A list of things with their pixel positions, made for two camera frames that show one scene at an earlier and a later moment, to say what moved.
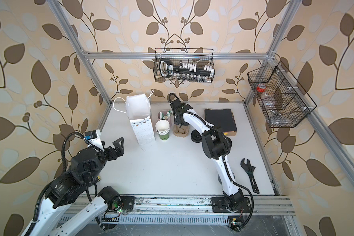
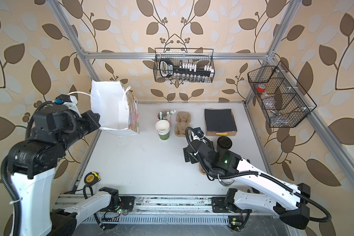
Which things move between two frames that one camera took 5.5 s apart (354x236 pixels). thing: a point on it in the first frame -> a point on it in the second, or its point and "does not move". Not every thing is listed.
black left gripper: (119, 150) -> (93, 121)
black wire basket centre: (184, 65) does not move
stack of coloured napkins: (222, 118) does not move
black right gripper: (176, 122) -> (186, 154)
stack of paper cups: (162, 129) does not move
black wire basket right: (281, 105) does not move
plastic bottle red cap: (267, 99) does not move
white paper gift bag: (138, 109) -> (117, 105)
